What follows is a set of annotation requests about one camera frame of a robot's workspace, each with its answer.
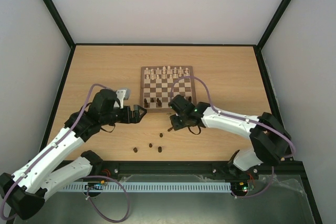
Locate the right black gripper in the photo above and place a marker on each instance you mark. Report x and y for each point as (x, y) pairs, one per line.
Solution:
(177, 122)

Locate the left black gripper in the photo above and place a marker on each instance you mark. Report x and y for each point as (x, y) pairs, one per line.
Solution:
(136, 119)

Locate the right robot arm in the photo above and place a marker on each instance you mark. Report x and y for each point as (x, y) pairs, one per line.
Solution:
(269, 139)

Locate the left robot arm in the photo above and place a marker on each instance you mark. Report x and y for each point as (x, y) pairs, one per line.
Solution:
(27, 189)

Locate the wooden chess board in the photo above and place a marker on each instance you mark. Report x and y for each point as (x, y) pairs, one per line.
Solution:
(184, 86)

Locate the white chess pieces row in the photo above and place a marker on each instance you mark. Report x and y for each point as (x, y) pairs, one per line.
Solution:
(159, 74)

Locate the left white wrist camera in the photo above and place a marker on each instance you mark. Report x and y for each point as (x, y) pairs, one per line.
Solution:
(122, 95)

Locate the black aluminium frame rail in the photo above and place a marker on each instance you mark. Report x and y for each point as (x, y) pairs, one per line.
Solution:
(217, 170)

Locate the light blue cable duct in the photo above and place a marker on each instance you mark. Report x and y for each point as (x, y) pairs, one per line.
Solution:
(151, 187)

